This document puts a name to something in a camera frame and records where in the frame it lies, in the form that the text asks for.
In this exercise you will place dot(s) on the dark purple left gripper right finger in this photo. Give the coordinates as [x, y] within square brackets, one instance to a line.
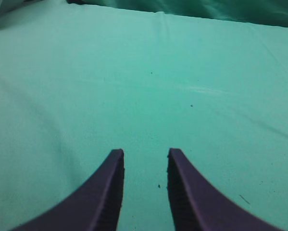
[196, 205]

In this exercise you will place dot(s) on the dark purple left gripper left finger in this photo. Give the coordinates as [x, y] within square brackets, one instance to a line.
[94, 206]

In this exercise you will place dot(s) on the green table cloth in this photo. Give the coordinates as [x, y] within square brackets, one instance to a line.
[77, 81]

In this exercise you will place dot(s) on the green backdrop curtain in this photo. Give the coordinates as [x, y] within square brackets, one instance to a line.
[263, 12]

